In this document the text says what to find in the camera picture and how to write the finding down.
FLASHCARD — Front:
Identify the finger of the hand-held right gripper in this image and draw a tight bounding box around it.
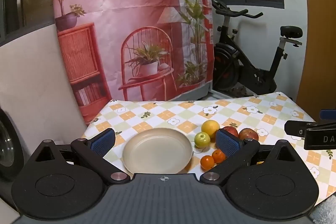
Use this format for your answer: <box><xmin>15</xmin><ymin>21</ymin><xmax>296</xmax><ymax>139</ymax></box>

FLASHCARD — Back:
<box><xmin>320</xmin><ymin>109</ymin><xmax>336</xmax><ymax>122</ymax></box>
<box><xmin>285</xmin><ymin>120</ymin><xmax>315</xmax><ymax>140</ymax></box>

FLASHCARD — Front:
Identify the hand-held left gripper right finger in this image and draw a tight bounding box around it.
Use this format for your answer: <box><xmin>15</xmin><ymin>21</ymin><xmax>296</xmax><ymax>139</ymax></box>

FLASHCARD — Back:
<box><xmin>201</xmin><ymin>128</ymin><xmax>302</xmax><ymax>185</ymax></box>

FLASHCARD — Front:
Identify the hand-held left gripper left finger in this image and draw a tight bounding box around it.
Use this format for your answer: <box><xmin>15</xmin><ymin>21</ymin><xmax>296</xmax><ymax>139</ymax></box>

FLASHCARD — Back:
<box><xmin>28</xmin><ymin>128</ymin><xmax>131</xmax><ymax>185</ymax></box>

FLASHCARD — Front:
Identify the small orange tangerine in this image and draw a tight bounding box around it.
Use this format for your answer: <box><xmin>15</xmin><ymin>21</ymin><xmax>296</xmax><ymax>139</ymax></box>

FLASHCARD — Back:
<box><xmin>200</xmin><ymin>155</ymin><xmax>215</xmax><ymax>170</ymax></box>
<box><xmin>212</xmin><ymin>149</ymin><xmax>227</xmax><ymax>164</ymax></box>

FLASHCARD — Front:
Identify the green apple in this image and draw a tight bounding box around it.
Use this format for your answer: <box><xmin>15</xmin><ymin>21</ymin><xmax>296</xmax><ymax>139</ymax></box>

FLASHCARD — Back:
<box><xmin>194</xmin><ymin>132</ymin><xmax>211</xmax><ymax>149</ymax></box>

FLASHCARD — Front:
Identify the beige round plate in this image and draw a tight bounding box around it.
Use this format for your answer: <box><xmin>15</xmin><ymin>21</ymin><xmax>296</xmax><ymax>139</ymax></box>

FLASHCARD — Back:
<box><xmin>122</xmin><ymin>128</ymin><xmax>194</xmax><ymax>174</ymax></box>

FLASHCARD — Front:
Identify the red apple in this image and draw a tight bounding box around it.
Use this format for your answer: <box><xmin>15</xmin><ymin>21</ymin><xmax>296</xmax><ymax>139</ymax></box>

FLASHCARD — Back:
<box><xmin>238</xmin><ymin>128</ymin><xmax>259</xmax><ymax>142</ymax></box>
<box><xmin>223</xmin><ymin>126</ymin><xmax>239</xmax><ymax>138</ymax></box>

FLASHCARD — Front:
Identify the large yellow orange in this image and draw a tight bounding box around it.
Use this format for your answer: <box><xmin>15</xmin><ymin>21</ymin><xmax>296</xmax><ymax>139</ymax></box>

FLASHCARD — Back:
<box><xmin>201</xmin><ymin>120</ymin><xmax>220</xmax><ymax>138</ymax></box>

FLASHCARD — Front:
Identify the checkered floral tablecloth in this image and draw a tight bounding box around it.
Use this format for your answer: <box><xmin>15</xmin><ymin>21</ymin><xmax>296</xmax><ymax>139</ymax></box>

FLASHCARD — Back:
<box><xmin>84</xmin><ymin>91</ymin><xmax>328</xmax><ymax>211</ymax></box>

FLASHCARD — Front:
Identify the light blue fuzzy cloth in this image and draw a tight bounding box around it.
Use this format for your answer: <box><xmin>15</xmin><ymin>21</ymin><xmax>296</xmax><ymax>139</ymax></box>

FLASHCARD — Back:
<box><xmin>310</xmin><ymin>198</ymin><xmax>336</xmax><ymax>224</ymax></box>

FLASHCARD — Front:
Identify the black exercise bike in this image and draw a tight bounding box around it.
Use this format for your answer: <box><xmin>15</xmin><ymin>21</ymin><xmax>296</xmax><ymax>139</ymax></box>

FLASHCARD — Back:
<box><xmin>211</xmin><ymin>0</ymin><xmax>303</xmax><ymax>98</ymax></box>

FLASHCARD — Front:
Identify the brown wooden door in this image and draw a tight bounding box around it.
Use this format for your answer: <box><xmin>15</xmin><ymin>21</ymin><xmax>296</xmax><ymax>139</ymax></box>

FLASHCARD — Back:
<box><xmin>297</xmin><ymin>0</ymin><xmax>336</xmax><ymax>125</ymax></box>

